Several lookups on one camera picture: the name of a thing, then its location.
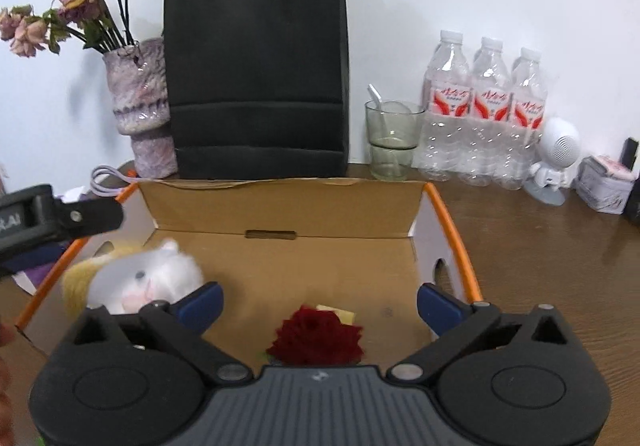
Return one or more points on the person's left hand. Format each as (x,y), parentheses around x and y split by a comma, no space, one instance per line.
(5,391)

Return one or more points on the purple tissue pack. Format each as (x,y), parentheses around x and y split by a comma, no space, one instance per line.
(45,260)

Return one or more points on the clear water bottle red label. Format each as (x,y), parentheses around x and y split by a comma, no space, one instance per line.
(491,111)
(447,106)
(527,119)

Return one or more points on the clear glass cup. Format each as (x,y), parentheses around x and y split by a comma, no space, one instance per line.
(392,141)

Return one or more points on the yellow and white plush toy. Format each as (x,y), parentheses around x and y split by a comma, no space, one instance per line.
(145,276)

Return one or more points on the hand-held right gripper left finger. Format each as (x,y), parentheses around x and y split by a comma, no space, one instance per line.
(202,307)

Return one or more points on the red rose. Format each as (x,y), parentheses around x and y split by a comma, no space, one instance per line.
(315,338)

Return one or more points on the cardboard box with orange edges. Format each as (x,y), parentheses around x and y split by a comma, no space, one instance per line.
(320,266)

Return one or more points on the white plastic spoon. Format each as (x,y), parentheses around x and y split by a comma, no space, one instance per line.
(376,99)

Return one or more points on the white robot figure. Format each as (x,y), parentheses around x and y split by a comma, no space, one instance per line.
(555,146)

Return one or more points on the purple mottled vase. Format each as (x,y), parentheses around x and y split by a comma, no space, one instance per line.
(140,96)

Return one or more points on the black paper bag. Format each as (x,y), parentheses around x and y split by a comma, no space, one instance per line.
(255,76)

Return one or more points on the small patterned tin box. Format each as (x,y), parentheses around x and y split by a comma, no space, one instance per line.
(602,186)

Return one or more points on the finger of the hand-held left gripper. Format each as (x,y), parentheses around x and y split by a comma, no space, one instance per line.
(85,217)
(45,253)

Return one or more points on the yellow sticky note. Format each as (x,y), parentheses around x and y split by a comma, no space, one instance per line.
(342,313)

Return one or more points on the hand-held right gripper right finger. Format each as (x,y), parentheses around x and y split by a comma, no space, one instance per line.
(440,308)

